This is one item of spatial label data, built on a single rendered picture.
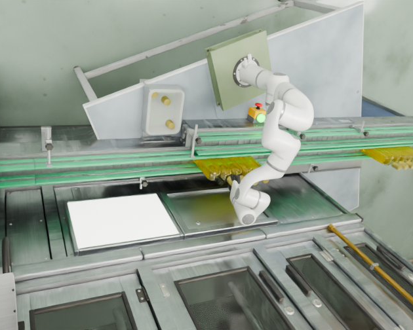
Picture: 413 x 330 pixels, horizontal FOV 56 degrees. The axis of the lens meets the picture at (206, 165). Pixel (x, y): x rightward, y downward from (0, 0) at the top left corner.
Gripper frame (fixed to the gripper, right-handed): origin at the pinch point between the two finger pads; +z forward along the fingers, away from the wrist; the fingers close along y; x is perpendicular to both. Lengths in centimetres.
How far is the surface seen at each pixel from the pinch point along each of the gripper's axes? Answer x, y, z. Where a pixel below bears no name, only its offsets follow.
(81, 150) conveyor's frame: 68, 6, 12
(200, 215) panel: 14.6, -12.6, -9.0
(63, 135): 85, -15, 72
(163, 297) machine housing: 34, -15, -55
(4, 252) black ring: 81, 9, -60
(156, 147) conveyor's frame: 34.8, 6.0, 19.6
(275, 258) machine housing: -14.4, -16.8, -32.2
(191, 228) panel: 20.3, -12.5, -19.0
